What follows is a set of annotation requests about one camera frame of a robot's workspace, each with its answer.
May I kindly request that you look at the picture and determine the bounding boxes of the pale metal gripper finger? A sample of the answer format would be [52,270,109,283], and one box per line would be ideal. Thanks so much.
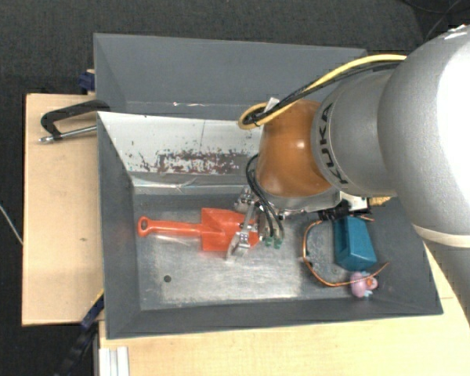
[225,229,247,262]
[234,234,253,259]

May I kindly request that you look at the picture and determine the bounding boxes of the orange toy shovel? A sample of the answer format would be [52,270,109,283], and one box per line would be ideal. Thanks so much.
[137,207,261,253]

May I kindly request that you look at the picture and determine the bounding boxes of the grey metal bin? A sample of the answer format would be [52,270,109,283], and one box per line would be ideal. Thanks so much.
[92,32,444,340]

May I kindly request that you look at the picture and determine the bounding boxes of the teal box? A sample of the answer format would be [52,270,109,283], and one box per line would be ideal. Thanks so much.
[333,215,378,273]

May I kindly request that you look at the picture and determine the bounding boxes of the pink toy animal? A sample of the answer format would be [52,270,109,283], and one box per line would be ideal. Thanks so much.
[349,270,379,299]

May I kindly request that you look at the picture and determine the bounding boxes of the pale wood flat board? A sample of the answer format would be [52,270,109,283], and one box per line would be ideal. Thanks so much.
[21,93,105,327]

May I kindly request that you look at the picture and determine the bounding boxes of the copper wire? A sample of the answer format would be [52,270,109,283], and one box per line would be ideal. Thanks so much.
[302,219,391,288]

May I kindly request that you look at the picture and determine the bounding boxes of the black cylinder on white bracket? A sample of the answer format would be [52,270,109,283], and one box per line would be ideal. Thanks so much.
[316,194,371,222]

